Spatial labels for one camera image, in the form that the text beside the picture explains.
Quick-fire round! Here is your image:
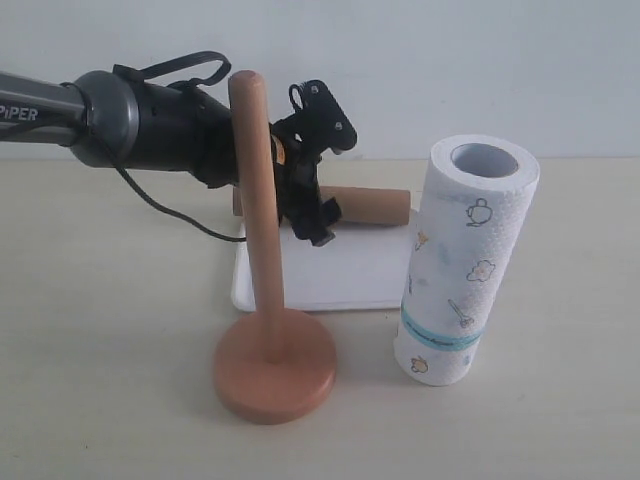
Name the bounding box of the brown cardboard tube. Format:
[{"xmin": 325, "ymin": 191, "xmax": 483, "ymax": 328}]
[{"xmin": 231, "ymin": 183, "xmax": 412, "ymax": 227}]

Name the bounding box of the patterned white paper towel roll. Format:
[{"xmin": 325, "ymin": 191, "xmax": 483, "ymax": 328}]
[{"xmin": 393, "ymin": 135, "xmax": 540, "ymax": 387}]

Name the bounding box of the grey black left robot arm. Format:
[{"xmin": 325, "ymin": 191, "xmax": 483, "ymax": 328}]
[{"xmin": 1, "ymin": 68, "xmax": 357, "ymax": 247}]

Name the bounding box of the wooden paper towel holder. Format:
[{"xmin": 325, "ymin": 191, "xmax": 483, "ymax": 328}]
[{"xmin": 213, "ymin": 70, "xmax": 337, "ymax": 425}]

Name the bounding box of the white plastic tray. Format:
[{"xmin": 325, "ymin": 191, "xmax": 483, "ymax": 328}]
[{"xmin": 231, "ymin": 208, "xmax": 421, "ymax": 314}]

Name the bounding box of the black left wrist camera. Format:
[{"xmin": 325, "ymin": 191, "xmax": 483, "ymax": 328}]
[{"xmin": 286, "ymin": 79, "xmax": 358, "ymax": 155}]

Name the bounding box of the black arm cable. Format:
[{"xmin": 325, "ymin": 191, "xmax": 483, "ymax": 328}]
[{"xmin": 74, "ymin": 48, "xmax": 247, "ymax": 243}]

